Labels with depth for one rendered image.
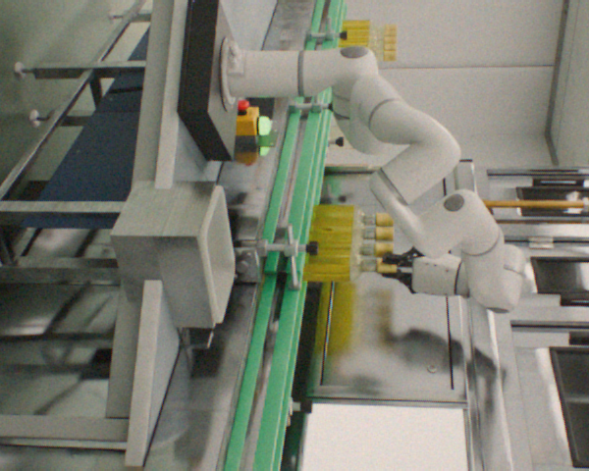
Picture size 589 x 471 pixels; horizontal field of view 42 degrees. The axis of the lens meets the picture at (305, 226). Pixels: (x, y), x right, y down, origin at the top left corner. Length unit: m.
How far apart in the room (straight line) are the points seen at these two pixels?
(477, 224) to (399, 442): 0.46
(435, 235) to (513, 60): 6.69
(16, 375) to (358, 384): 0.78
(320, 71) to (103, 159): 0.68
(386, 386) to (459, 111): 6.70
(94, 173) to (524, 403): 1.13
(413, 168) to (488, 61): 6.65
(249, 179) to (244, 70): 0.30
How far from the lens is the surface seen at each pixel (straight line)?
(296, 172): 1.84
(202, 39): 1.57
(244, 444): 1.39
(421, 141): 1.39
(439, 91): 8.12
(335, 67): 1.58
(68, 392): 1.82
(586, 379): 1.81
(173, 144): 1.51
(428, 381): 1.69
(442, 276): 1.71
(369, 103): 1.46
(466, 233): 1.42
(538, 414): 1.71
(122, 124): 2.15
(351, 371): 1.70
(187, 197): 1.44
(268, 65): 1.60
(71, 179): 1.96
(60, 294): 2.08
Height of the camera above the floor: 1.17
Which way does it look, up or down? 7 degrees down
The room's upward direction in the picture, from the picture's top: 91 degrees clockwise
